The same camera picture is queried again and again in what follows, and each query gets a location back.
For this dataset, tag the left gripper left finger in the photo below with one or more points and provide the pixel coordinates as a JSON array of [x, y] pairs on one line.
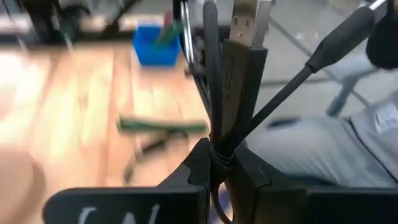
[[186, 193]]

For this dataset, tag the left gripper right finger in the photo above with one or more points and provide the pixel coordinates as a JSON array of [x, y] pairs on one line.
[[264, 202]]

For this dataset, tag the person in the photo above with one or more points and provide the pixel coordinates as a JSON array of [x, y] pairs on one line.
[[311, 149]]

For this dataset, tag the grey chair base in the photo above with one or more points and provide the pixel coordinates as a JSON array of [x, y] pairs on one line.
[[337, 104]]

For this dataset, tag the blue plastic bin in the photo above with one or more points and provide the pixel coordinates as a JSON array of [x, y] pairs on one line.
[[152, 53]]

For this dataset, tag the black table frame rails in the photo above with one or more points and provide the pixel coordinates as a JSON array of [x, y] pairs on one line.
[[31, 38]]

